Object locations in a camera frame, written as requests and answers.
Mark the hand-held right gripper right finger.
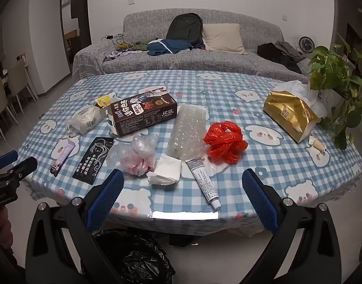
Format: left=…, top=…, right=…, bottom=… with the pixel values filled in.
left=241, top=169, right=342, bottom=284

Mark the gold tissue pack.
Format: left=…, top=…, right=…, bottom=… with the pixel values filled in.
left=263, top=80, right=327, bottom=144

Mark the black printed sachet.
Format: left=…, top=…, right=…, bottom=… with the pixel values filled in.
left=72, top=137, right=114, bottom=183

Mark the red plastic bag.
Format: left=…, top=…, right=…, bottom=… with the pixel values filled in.
left=203, top=121, right=249, bottom=164

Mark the grey sofa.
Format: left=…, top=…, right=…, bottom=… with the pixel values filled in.
left=72, top=9, right=317, bottom=85

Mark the olive jacket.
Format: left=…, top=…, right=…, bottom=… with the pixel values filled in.
left=274, top=41, right=307, bottom=62

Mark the small round fan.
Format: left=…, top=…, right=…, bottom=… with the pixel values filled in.
left=298, top=36, right=311, bottom=54

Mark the clear plastic bag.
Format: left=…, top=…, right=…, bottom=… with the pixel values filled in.
left=107, top=133, right=161, bottom=177

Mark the beige pillow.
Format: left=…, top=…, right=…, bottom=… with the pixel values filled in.
left=201, top=23, right=248, bottom=55

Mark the black garment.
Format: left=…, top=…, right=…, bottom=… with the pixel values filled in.
left=257, top=43, right=302, bottom=74

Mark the white grey tube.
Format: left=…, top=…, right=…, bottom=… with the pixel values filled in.
left=185, top=158, right=222, bottom=209

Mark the trash bin with black bag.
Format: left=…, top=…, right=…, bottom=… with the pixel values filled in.
left=80, top=229, right=175, bottom=284

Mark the yellow wrapper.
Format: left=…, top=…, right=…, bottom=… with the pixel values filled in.
left=95, top=92, right=120, bottom=108

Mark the purple sachet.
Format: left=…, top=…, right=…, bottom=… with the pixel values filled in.
left=52, top=136, right=79, bottom=177

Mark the white food packet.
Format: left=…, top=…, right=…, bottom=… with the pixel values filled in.
left=65, top=105, right=107, bottom=137

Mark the striped cloth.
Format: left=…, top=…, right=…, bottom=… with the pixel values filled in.
left=105, top=50, right=140, bottom=61

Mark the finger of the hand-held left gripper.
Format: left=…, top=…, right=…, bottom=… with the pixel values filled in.
left=0, top=150, right=19, bottom=172
left=6, top=156, right=38, bottom=184

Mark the blue checked tablecloth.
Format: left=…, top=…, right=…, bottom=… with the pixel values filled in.
left=17, top=70, right=362, bottom=234

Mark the blue jacket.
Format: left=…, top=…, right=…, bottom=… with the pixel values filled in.
left=147, top=38, right=193, bottom=57

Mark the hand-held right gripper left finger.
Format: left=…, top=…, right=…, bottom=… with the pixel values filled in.
left=26, top=169, right=131, bottom=284

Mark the white tissue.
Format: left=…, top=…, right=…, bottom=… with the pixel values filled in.
left=147, top=155, right=182, bottom=186

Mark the black backpack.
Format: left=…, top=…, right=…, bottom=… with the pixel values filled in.
left=166, top=13, right=203, bottom=49

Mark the potted green plant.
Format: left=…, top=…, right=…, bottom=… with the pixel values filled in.
left=309, top=34, right=362, bottom=150

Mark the wooden chair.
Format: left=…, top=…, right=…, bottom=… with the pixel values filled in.
left=65, top=30, right=81, bottom=62

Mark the black charger with cables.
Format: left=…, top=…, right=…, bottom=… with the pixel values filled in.
left=102, top=35, right=131, bottom=51

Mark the small pale wrapper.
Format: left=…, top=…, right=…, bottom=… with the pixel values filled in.
left=309, top=135, right=326, bottom=151

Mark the brown printed carton box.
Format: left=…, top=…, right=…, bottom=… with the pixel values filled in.
left=106, top=92, right=178, bottom=138

